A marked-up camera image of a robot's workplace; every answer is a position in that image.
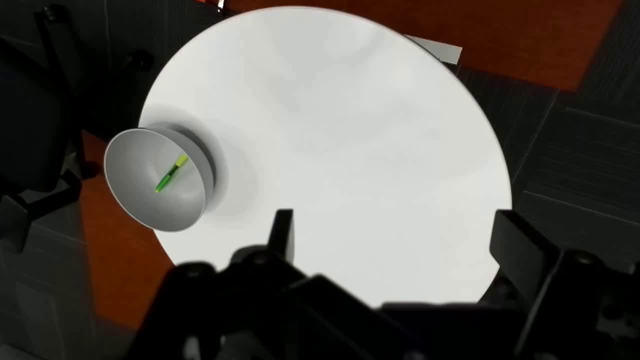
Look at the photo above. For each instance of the black tripod stand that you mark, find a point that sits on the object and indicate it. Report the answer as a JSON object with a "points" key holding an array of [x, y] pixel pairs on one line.
{"points": [[33, 120]]}

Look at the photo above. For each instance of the green pen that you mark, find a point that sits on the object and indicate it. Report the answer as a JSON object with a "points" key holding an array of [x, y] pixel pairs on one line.
{"points": [[171, 174]]}

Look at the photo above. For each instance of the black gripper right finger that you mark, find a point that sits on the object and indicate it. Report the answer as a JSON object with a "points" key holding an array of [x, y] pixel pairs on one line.
{"points": [[522, 256]]}

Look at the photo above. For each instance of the white table base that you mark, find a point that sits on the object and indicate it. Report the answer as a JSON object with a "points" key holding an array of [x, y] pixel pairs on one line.
{"points": [[440, 51]]}

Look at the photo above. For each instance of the grey round bowl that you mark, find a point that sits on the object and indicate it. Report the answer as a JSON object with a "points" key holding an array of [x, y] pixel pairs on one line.
{"points": [[157, 190]]}

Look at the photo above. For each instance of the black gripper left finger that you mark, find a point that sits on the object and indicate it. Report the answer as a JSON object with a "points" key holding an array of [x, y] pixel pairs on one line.
{"points": [[283, 232]]}

